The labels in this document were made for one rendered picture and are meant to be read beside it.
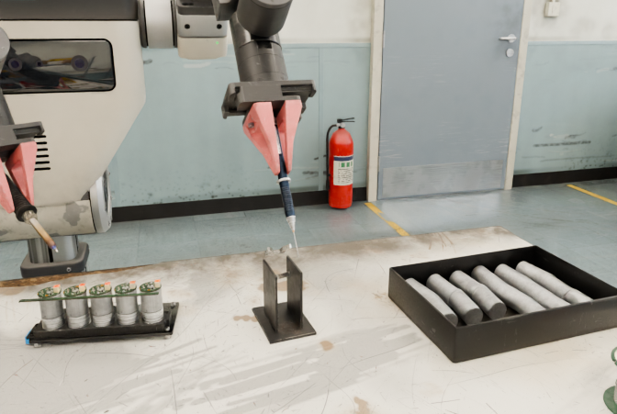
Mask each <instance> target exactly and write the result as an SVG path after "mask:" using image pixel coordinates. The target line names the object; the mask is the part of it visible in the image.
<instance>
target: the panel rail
mask: <svg viewBox="0 0 617 414"><path fill-rule="evenodd" d="M155 295H159V292H151V293H150V291H148V292H147V293H135V294H125V293H121V294H117V295H101V296H100V295H99V294H98V295H95V296H83V297H74V296H69V297H50V298H46V297H44V298H32V299H20V300H19V301H18V303H20V302H38V301H54V300H72V299H88V298H105V297H138V296H155Z"/></svg>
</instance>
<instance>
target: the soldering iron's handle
mask: <svg viewBox="0 0 617 414"><path fill-rule="evenodd" d="M5 175H6V180H7V183H8V186H9V190H10V193H11V196H12V200H13V204H14V208H15V211H14V213H15V214H16V218H17V220H18V221H20V222H25V221H24V219H23V218H22V214H23V213H24V212H25V211H27V210H33V212H34V213H35V214H37V212H38V210H37V209H36V207H35V206H33V205H31V204H30V203H29V202H28V200H27V199H26V198H25V197H24V195H23V194H22V193H21V192H20V190H19V188H18V187H17V186H16V185H15V183H14V182H13V181H12V180H11V179H10V178H9V176H8V175H7V174H6V173H5Z"/></svg>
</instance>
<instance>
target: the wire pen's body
mask: <svg viewBox="0 0 617 414"><path fill-rule="evenodd" d="M275 135H276V141H277V148H278V155H279V164H280V173H279V174H278V180H277V181H276V183H277V184H278V185H279V186H280V191H281V196H282V200H283V205H284V210H285V214H286V218H287V217H290V216H295V215H296V214H295V209H294V207H293V206H294V205H293V200H292V196H291V191H290V187H289V183H290V182H291V180H290V178H288V177H287V172H286V164H285V159H284V154H283V150H282V145H281V140H280V136H279V131H278V127H277V125H276V124H275Z"/></svg>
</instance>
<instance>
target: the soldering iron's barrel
mask: <svg viewBox="0 0 617 414"><path fill-rule="evenodd" d="M22 218H23V219H24V221H25V223H26V224H29V225H31V226H32V227H33V228H34V229H35V231H36V232H37V233H38V234H39V235H40V237H41V238H42V239H43V240H44V241H45V242H46V244H47V245H48V246H49V247H50V249H51V247H52V246H53V245H56V243H55V242H54V240H53V239H52V238H51V237H50V235H49V234H48V233H47V232H46V231H45V229H44V228H42V227H41V225H40V224H39V223H38V216H37V214H35V213H34V212H33V210H27V211H25V212H24V213H23V214H22Z"/></svg>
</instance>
